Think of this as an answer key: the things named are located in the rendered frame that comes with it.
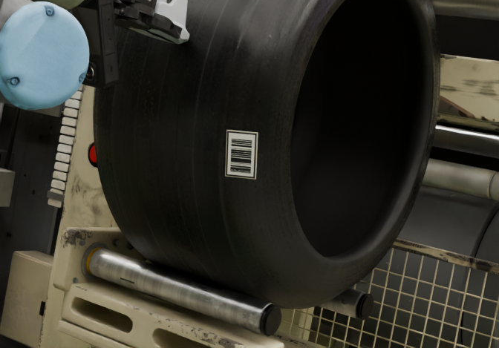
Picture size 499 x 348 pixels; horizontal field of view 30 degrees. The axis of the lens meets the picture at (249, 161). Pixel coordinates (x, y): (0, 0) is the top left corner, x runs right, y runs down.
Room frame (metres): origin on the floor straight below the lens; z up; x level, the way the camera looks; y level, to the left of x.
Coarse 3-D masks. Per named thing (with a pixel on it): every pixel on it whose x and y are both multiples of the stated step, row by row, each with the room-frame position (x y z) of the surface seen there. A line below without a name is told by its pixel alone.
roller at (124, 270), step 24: (96, 264) 1.43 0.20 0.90; (120, 264) 1.41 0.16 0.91; (144, 264) 1.39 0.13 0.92; (144, 288) 1.38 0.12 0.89; (168, 288) 1.35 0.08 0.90; (192, 288) 1.33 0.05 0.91; (216, 288) 1.32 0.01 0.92; (216, 312) 1.30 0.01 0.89; (240, 312) 1.27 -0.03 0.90; (264, 312) 1.25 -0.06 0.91
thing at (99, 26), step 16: (96, 0) 1.04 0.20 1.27; (112, 0) 1.06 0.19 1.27; (80, 16) 1.07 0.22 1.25; (96, 16) 1.05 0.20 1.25; (112, 16) 1.07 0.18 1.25; (96, 32) 1.06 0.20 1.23; (112, 32) 1.07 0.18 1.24; (96, 48) 1.07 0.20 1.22; (112, 48) 1.07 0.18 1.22; (96, 64) 1.07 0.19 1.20; (112, 64) 1.08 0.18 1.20; (96, 80) 1.08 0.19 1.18; (112, 80) 1.08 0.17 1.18
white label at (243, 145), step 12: (228, 132) 1.16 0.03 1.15; (240, 132) 1.16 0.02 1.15; (252, 132) 1.15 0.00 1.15; (228, 144) 1.16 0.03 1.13; (240, 144) 1.16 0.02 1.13; (252, 144) 1.16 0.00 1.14; (228, 156) 1.17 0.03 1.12; (240, 156) 1.16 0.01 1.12; (252, 156) 1.16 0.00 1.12; (228, 168) 1.17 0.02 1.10; (240, 168) 1.17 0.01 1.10; (252, 168) 1.16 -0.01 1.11
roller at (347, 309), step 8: (336, 296) 1.51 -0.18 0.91; (344, 296) 1.50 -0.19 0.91; (352, 296) 1.49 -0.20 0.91; (360, 296) 1.49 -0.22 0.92; (368, 296) 1.49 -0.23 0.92; (328, 304) 1.52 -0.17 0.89; (336, 304) 1.50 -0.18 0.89; (344, 304) 1.50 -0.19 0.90; (352, 304) 1.49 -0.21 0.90; (360, 304) 1.48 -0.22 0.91; (368, 304) 1.50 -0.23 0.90; (344, 312) 1.50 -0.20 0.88; (352, 312) 1.49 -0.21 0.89; (360, 312) 1.48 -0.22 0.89; (368, 312) 1.50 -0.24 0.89
